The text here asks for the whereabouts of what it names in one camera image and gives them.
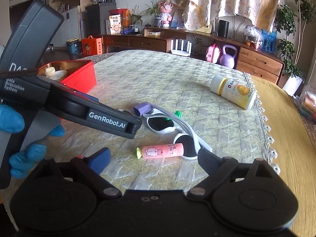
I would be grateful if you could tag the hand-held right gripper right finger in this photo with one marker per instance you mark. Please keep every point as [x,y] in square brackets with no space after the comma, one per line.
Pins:
[208,158]

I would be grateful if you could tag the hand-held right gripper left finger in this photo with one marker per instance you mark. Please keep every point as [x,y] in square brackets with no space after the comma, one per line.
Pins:
[100,159]

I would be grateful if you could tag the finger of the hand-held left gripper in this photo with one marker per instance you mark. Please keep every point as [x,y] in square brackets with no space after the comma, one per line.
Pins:
[106,121]
[91,98]

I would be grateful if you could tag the red tin box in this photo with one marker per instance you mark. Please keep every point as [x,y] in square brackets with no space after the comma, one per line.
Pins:
[79,79]

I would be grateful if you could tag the pink candy tube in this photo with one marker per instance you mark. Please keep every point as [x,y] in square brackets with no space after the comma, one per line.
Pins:
[160,151]

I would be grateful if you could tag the purple white sunglasses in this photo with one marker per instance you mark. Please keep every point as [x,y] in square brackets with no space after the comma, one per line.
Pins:
[160,124]

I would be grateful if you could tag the person's left hand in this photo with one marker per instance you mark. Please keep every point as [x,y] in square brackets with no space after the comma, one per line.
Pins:
[11,122]

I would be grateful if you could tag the teal bucket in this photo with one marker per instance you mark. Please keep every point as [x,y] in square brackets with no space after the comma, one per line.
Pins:
[73,47]

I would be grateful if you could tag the orange gift box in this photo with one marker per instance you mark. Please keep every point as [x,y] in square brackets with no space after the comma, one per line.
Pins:
[91,45]

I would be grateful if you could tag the small green wrapper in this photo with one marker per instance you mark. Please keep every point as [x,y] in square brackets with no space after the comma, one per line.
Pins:
[178,114]

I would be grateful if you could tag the pale green quilted mat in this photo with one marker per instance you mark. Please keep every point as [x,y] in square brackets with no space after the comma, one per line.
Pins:
[153,79]

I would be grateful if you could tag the white yellow bottle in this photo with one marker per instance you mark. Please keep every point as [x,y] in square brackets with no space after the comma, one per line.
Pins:
[234,91]

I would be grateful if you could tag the black low fridge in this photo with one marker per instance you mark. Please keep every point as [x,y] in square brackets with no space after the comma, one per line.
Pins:
[98,22]

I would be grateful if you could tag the blue toy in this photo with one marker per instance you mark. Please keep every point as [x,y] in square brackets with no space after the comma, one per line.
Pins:
[127,31]

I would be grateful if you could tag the printed snack box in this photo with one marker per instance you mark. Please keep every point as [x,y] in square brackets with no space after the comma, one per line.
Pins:
[115,25]

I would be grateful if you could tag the red orange gift bag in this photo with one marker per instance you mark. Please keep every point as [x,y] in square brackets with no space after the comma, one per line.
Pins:
[124,17]

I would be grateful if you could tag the small white box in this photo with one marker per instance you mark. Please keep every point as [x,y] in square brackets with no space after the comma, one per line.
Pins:
[151,32]

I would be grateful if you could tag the small potted orchid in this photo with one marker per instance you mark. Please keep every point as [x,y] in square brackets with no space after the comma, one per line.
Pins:
[134,19]

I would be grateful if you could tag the purple kettlebell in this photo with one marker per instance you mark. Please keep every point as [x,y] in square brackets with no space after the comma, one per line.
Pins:
[229,56]

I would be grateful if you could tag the white wifi router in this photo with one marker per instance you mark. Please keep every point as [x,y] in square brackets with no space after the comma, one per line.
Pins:
[181,47]

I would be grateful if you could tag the pink small case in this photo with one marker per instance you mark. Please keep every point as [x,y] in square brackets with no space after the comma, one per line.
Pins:
[213,53]

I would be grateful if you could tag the green potted plant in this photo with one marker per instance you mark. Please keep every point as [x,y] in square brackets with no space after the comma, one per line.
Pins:
[154,12]

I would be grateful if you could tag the wooden media cabinet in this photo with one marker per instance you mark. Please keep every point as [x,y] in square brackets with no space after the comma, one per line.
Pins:
[259,64]

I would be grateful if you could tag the stack of books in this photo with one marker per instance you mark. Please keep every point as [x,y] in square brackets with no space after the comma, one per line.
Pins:
[307,106]

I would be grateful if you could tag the pink doll bouquet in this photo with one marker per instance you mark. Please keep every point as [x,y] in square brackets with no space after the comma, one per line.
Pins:
[166,13]

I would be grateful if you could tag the plastic wrapped gift basket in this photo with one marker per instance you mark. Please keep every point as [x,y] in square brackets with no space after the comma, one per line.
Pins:
[253,37]

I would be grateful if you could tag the black cylinder speaker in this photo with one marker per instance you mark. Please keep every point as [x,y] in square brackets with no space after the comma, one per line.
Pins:
[223,28]

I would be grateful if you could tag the blue bottle pack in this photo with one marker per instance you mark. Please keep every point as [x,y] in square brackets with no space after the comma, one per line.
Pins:
[268,41]

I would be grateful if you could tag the tall potted tree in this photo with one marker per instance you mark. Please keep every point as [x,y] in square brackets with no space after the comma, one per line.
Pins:
[291,29]

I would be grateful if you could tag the floral cloth cover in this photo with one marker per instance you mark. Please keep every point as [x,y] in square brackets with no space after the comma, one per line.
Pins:
[229,0]

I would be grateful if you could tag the wooden wall shelving unit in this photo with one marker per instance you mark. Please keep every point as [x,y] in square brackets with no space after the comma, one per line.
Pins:
[69,12]

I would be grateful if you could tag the picture frame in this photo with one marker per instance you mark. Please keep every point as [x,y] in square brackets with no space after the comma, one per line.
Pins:
[177,18]

